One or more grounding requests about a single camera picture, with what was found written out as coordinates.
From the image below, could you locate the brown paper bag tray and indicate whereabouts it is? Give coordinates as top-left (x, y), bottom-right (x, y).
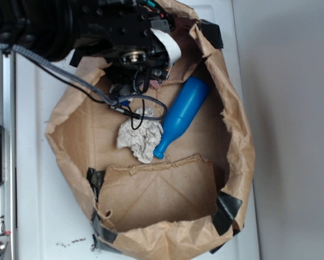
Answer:
top-left (45, 1), bottom-right (255, 259)

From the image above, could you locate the aluminium frame rail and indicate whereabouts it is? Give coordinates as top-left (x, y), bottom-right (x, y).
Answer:
top-left (0, 51), bottom-right (17, 259)

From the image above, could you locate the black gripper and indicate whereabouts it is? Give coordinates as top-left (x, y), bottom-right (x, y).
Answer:
top-left (75, 1), bottom-right (181, 94)

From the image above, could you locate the grey braided cable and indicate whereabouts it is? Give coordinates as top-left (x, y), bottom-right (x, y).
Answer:
top-left (0, 42), bottom-right (168, 122)

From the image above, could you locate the crumpled white paper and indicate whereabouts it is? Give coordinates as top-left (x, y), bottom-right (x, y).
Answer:
top-left (116, 119), bottom-right (163, 164)

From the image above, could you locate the blue plastic bottle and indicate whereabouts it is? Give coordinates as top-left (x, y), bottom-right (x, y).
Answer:
top-left (153, 77), bottom-right (210, 159)

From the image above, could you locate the thin black cable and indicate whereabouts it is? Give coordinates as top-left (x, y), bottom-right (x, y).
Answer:
top-left (34, 61), bottom-right (146, 130)

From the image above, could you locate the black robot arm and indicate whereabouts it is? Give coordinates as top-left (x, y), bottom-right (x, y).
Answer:
top-left (0, 1), bottom-right (181, 95)

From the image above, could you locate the white ribbon cable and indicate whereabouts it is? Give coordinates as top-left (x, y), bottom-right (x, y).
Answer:
top-left (150, 27), bottom-right (182, 66)

